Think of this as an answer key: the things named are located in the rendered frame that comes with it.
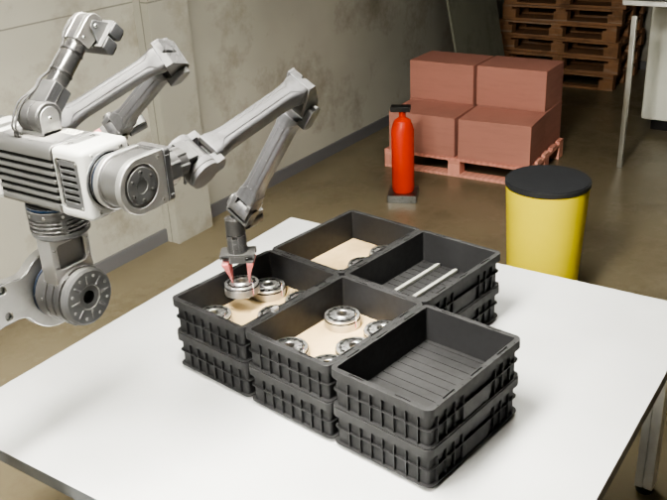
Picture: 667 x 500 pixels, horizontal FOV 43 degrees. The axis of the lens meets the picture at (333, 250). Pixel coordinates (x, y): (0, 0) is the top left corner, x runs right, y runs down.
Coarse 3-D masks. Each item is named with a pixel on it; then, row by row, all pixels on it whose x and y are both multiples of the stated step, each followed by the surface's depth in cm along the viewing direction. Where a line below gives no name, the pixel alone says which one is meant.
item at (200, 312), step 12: (264, 252) 266; (276, 252) 265; (240, 264) 259; (312, 264) 256; (216, 276) 252; (336, 276) 248; (192, 288) 246; (312, 288) 242; (180, 300) 239; (192, 312) 236; (204, 312) 232; (216, 324) 230; (228, 324) 226
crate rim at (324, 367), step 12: (324, 288) 243; (372, 288) 241; (300, 300) 236; (408, 300) 233; (276, 312) 230; (408, 312) 227; (252, 324) 225; (252, 336) 221; (264, 336) 219; (372, 336) 216; (276, 348) 216; (288, 348) 213; (300, 360) 211; (312, 360) 208; (336, 360) 207; (324, 372) 206
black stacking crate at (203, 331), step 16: (272, 256) 266; (240, 272) 259; (256, 272) 264; (272, 272) 269; (288, 272) 264; (304, 272) 258; (320, 272) 254; (208, 288) 250; (304, 288) 261; (208, 304) 252; (224, 304) 257; (192, 320) 240; (192, 336) 241; (208, 336) 237; (224, 336) 232; (240, 336) 227; (224, 352) 233; (240, 352) 229
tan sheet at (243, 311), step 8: (288, 288) 265; (232, 304) 257; (240, 304) 257; (248, 304) 257; (256, 304) 256; (264, 304) 256; (272, 304) 256; (280, 304) 256; (232, 312) 252; (240, 312) 252; (248, 312) 252; (256, 312) 251; (232, 320) 248; (240, 320) 247; (248, 320) 247
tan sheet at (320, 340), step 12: (324, 324) 243; (360, 324) 242; (300, 336) 238; (312, 336) 237; (324, 336) 237; (336, 336) 237; (348, 336) 236; (360, 336) 236; (312, 348) 232; (324, 348) 231
